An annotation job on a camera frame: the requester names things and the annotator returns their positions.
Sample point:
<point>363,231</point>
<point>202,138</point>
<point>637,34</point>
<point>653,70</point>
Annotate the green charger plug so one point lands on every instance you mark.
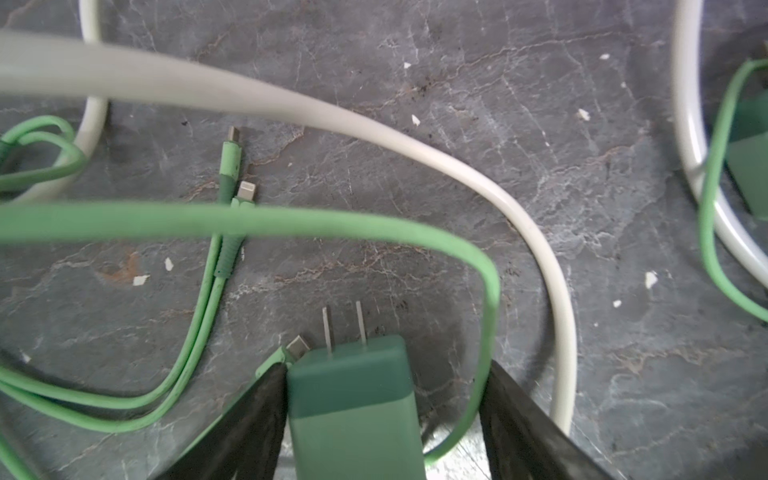
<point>746,156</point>
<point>352,411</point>

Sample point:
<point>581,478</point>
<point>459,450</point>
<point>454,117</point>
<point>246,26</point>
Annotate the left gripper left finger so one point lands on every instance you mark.
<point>245,443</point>

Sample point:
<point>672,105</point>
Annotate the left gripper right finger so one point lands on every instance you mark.
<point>522,442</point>

